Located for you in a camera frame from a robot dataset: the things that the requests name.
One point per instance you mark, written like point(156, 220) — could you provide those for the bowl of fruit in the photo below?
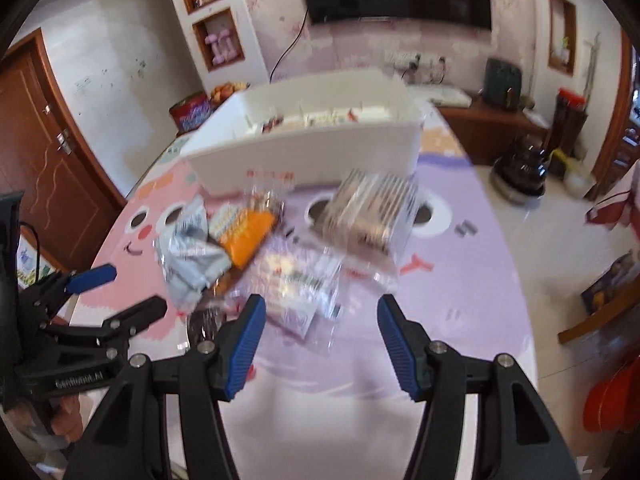
point(227, 92)

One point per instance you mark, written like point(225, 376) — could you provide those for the small green white bottle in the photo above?
point(565, 47)

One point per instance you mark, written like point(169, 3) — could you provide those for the white wall sockets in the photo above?
point(405, 57)

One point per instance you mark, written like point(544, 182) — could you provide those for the red white cloth table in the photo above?
point(617, 200)

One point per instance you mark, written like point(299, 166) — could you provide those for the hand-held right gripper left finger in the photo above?
point(245, 350)

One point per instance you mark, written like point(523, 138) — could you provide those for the white plastic storage box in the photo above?
point(310, 155)

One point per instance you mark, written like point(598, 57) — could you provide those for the tall dark jar red lid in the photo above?
point(567, 125)

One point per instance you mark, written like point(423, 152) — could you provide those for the dark green air fryer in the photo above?
point(502, 82)

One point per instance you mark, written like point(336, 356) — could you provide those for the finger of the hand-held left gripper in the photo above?
point(132, 317)
point(90, 277)

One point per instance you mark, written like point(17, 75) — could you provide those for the clear packet of striped cakes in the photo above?
point(370, 215)

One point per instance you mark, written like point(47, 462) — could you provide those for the red plastic stool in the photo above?
point(610, 400)

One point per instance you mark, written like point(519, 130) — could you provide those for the white metal pole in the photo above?
point(593, 65)

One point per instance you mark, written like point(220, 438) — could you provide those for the colourful cardboard box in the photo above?
point(607, 285)

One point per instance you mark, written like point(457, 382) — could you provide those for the clear red snack packet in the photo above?
point(270, 205)

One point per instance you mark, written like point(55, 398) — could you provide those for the brown wooden door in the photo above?
point(45, 160)

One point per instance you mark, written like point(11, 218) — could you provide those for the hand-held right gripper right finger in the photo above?
point(400, 350)

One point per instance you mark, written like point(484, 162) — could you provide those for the white set-top box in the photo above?
point(445, 96)

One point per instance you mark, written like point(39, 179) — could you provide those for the person's left hand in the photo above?
point(65, 415)

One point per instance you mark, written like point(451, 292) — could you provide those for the dark brown cake packet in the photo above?
point(205, 322)

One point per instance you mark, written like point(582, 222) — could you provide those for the white plastic bucket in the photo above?
point(577, 180)

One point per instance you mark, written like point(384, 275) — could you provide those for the grey blue snack bag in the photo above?
point(192, 260)

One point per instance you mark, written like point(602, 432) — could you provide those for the dark brown ceramic jar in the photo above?
point(520, 170)

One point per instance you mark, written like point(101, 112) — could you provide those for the beige barcode snack packet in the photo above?
point(322, 119)

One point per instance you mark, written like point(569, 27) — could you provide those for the orange oat bar packet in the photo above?
point(247, 235)

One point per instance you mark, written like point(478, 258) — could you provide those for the round red tin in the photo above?
point(190, 112)

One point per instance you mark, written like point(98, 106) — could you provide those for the pink white snack packet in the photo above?
point(295, 280)

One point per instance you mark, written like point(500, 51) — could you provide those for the cartoon printed tablecloth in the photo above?
point(450, 285)

